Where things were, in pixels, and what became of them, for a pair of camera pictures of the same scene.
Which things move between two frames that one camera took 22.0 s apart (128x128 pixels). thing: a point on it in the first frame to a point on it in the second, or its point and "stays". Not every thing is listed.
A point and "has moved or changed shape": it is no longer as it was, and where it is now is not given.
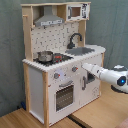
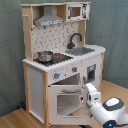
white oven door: [62, 97] has moved or changed shape
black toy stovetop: [57, 58] stays
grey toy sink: [79, 51] stays
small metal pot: [45, 56] stays
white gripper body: [93, 68] to [91, 96]
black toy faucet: [71, 44] stays
